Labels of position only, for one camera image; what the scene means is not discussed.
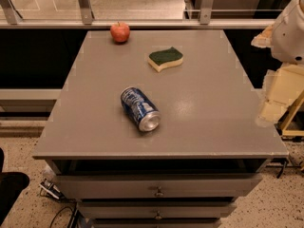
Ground metal railing frame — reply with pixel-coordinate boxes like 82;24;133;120
0;0;289;29

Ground black chair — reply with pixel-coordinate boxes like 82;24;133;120
0;148;29;225

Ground green yellow sponge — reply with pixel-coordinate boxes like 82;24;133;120
148;47;183;72

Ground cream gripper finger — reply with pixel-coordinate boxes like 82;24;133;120
256;63;304;127
251;25;274;48

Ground yellow stand frame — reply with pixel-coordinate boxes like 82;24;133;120
279;91;304;137

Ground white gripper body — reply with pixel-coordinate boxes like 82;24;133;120
271;0;304;65

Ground blue pepsi can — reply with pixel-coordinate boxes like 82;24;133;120
121;87;161;132

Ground small device on floor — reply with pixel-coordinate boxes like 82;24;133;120
40;179;62;200

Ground red apple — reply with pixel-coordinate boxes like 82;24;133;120
110;22;130;43

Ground drawer with knob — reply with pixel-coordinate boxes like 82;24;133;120
78;202;236;220
53;174;262;200

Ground grey drawer cabinet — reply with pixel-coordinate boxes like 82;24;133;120
34;30;288;228

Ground top drawer with knob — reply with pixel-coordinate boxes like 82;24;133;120
53;174;262;200

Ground black floor cable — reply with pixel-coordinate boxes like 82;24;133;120
48;203;80;228

